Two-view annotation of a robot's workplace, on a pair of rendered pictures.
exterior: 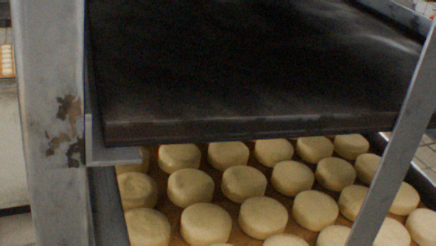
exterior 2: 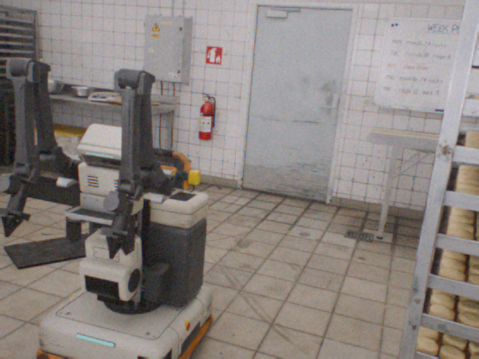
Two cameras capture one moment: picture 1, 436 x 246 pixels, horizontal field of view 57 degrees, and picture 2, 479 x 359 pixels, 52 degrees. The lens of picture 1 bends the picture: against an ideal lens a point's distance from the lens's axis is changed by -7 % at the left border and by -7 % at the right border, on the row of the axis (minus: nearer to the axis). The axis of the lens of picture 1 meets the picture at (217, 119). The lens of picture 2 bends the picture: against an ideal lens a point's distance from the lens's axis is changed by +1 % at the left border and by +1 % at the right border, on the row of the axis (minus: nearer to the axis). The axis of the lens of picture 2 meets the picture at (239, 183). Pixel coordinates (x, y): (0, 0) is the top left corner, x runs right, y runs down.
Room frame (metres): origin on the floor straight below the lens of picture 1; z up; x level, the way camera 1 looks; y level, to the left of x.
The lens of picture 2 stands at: (0.33, 1.23, 1.46)
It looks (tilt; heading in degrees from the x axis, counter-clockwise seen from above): 14 degrees down; 316
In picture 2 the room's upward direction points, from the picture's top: 5 degrees clockwise
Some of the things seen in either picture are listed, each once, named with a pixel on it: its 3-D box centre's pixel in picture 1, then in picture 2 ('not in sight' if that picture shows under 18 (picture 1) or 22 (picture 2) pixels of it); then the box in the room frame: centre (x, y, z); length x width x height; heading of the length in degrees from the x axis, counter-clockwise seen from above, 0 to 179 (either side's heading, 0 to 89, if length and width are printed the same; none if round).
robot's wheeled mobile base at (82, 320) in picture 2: not in sight; (133, 321); (2.21, 0.09, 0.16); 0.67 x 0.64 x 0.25; 120
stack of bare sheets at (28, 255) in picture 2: not in sight; (55, 249); (3.59, -0.08, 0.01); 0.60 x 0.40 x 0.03; 85
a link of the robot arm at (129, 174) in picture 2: not in sight; (130, 136); (1.79, 0.38, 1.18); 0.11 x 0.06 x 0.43; 31
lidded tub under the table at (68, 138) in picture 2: not in sight; (77, 141); (5.78, -1.24, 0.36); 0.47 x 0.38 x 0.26; 118
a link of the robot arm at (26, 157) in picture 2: not in sight; (25, 121); (2.16, 0.60, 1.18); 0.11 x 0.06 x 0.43; 30
